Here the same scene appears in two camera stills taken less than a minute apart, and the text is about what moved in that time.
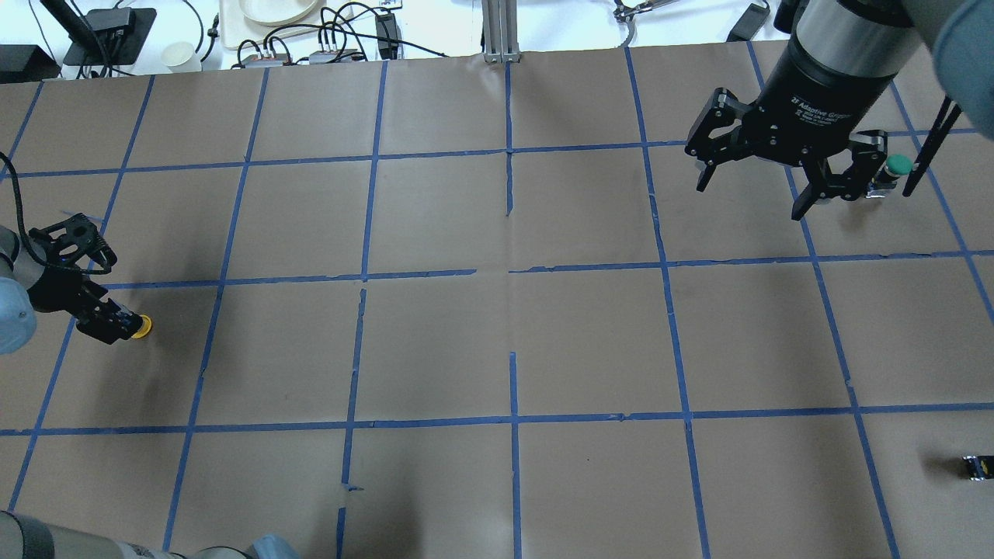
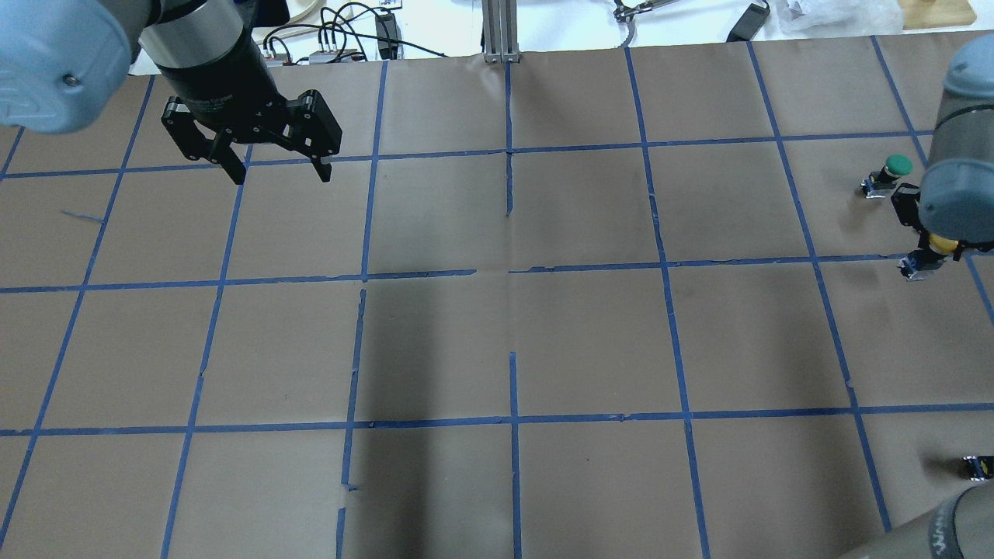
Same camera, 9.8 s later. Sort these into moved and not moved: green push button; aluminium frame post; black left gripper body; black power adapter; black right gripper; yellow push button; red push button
Moved: black right gripper; black left gripper body; yellow push button
Not moved: green push button; black power adapter; aluminium frame post; red push button
